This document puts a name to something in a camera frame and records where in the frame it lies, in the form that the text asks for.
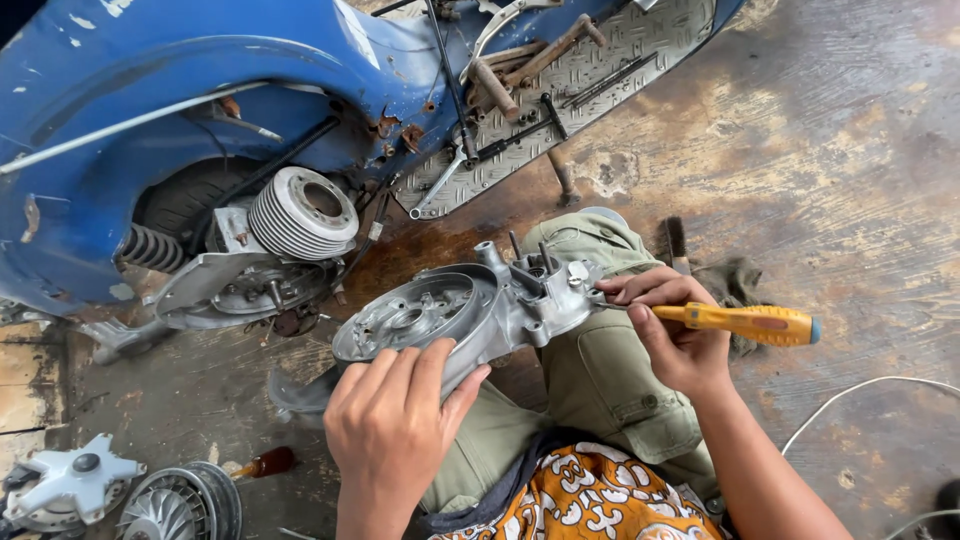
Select black T-handle wrench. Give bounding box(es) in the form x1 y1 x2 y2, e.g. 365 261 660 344
468 91 570 163

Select olive green trousers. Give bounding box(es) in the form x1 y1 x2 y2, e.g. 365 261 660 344
418 211 726 520

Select curved chrome trim piece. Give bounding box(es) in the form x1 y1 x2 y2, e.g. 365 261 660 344
458 0 565 85

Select silver flywheel fan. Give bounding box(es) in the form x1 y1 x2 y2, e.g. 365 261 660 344
115 460 244 540

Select person's left hand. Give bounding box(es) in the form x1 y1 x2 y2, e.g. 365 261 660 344
323 337 493 528

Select grey round object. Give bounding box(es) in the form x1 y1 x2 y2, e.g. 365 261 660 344
576 206 630 231

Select rusty short bar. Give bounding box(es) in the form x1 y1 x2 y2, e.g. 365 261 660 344
468 58 523 123

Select mounted silver engine case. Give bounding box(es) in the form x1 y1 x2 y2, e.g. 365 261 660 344
73 206 351 366

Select grey coil shock spring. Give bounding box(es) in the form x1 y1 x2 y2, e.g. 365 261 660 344
115 222 188 274

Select orange patterned shirt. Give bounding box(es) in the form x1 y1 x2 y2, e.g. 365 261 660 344
418 427 730 540

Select checker plate scooter floorboard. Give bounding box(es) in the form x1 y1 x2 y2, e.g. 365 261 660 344
390 0 718 221

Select blue scooter body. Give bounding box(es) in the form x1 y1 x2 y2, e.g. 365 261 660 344
0 0 751 320

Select amber handled screwdriver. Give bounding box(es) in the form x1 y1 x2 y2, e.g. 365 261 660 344
228 445 297 482

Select long black rod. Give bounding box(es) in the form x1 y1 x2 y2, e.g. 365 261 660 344
423 0 482 163

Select white cable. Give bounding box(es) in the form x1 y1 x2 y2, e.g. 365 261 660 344
780 375 960 458
880 508 960 540

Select silver engine crankcase half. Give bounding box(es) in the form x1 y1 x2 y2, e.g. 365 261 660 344
266 231 610 430

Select dirty grey rag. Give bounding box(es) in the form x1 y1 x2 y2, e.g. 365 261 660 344
688 255 775 359

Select yellow handled screwdriver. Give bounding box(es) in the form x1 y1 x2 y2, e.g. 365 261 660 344
596 300 823 348

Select silver open end wrench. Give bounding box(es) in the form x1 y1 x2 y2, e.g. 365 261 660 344
408 141 471 222

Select black scooter tyre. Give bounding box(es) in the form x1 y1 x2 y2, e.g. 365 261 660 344
133 156 265 243

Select black bristle brush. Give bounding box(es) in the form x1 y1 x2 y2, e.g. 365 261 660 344
663 215 693 276

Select finned silver engine cylinder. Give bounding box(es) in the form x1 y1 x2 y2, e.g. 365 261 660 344
246 165 360 263

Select thin dark metal rods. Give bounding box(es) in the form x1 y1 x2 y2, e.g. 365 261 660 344
561 51 660 111

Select rusty long lever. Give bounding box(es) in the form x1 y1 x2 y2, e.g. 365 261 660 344
501 12 608 90

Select person's right hand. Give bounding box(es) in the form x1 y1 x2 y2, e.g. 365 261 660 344
594 265 736 400

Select white star wheel hub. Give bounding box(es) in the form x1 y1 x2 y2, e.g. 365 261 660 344
0 432 148 536

